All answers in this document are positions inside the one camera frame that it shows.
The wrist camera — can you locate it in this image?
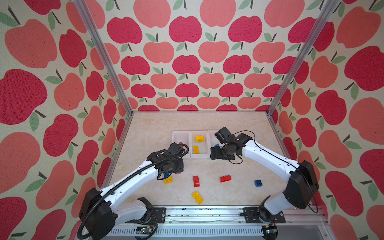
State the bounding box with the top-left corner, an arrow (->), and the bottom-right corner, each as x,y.
215,127 -> 235,145
167,143 -> 185,156

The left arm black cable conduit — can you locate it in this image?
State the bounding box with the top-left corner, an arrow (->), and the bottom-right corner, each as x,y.
77,143 -> 190,240

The white three-compartment bin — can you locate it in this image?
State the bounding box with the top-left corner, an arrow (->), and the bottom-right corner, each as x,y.
171,130 -> 222,159

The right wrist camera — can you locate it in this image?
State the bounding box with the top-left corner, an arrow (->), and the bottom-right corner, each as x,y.
215,127 -> 235,145

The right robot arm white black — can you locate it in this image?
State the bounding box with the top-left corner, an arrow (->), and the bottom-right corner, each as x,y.
211,128 -> 320,223

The aluminium corner post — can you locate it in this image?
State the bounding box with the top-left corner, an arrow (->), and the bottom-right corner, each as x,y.
74,0 -> 134,118
267,0 -> 341,117

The yellow ring lego piece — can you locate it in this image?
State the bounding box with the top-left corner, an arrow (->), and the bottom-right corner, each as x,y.
195,135 -> 205,143

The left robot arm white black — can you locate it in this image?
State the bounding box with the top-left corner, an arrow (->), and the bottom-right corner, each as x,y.
77,143 -> 189,240

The yellow lego brick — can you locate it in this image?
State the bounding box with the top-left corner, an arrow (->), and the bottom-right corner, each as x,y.
192,191 -> 204,205
193,146 -> 200,154
164,176 -> 173,185

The yellow lego brick bottom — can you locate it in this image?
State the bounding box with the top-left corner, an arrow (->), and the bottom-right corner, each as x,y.
192,191 -> 204,205

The small blue lego brick right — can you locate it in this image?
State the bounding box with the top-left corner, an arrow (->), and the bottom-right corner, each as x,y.
255,180 -> 263,187

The left aluminium corner post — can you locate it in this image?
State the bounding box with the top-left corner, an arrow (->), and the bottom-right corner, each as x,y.
74,0 -> 134,118

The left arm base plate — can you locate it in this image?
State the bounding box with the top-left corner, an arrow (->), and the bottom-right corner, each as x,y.
131,206 -> 166,224

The right aluminium corner post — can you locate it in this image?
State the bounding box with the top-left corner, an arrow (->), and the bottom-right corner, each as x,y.
267,0 -> 341,117

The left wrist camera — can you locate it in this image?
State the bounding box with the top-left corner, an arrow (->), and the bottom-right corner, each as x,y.
167,143 -> 185,156

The aluminium front rail frame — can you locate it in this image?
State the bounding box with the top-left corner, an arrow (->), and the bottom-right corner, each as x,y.
101,206 -> 336,240

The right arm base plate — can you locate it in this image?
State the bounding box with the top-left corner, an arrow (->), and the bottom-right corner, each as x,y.
240,208 -> 286,224

